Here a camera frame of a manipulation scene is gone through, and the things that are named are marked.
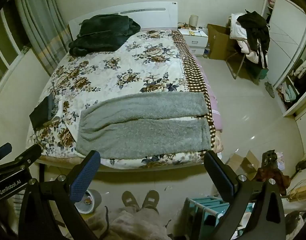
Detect dark green plush blanket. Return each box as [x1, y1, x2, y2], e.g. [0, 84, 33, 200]
[68, 14, 141, 57]

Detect dark slippers pair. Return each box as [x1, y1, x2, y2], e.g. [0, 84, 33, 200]
[264, 81, 276, 98]

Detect teal storage rack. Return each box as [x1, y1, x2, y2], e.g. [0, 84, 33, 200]
[184, 196, 255, 240]

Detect white window frame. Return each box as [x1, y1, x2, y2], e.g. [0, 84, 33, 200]
[0, 7, 27, 87]

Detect large brown cardboard box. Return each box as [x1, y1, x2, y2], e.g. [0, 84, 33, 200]
[207, 24, 237, 60]

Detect pile of pale clothes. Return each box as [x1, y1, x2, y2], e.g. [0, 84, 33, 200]
[229, 12, 262, 64]

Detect person's legs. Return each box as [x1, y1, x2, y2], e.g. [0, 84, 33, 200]
[88, 205, 170, 240]

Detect grey fleece pants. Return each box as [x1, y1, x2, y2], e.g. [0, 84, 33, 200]
[76, 91, 212, 160]

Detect white wardrobe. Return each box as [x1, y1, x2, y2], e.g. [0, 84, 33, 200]
[262, 0, 306, 117]

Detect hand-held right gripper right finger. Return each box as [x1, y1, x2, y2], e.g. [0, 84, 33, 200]
[203, 150, 286, 240]

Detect red-brown cloth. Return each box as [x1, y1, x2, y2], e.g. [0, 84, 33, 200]
[255, 166, 291, 196]

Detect small white trash bin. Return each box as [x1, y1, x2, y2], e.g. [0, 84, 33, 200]
[74, 189, 102, 214]

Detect floral printed blanket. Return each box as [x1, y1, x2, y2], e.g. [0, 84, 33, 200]
[26, 29, 216, 170]

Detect small flat cardboard box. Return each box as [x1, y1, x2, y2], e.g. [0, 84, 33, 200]
[227, 150, 261, 178]

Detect white nightstand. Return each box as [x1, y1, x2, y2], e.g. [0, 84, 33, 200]
[178, 27, 209, 57]

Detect chair piled with clothes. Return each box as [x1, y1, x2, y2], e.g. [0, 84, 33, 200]
[237, 10, 271, 69]

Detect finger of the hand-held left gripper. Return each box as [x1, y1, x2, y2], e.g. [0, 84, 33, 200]
[0, 142, 12, 158]
[0, 144, 42, 173]

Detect dark folded cloth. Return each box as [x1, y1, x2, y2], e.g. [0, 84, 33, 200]
[29, 94, 59, 131]

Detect striped grey curtain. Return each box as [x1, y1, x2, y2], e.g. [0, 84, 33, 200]
[14, 0, 73, 77]

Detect white bed frame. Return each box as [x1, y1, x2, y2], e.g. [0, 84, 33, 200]
[38, 1, 205, 178]

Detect metal folding chair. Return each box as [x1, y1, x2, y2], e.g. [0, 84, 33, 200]
[225, 50, 259, 81]

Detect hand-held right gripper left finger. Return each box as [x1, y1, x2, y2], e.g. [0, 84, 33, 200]
[18, 150, 101, 240]

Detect grey slipper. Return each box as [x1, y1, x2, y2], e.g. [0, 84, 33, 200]
[121, 191, 141, 212]
[142, 189, 160, 212]

